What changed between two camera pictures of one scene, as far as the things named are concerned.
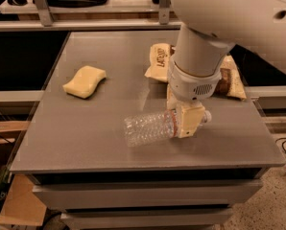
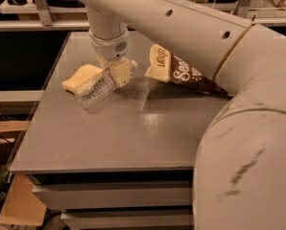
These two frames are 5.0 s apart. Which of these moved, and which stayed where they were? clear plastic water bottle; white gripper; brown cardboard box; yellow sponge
Moved: white gripper; clear plastic water bottle
Stayed: yellow sponge; brown cardboard box
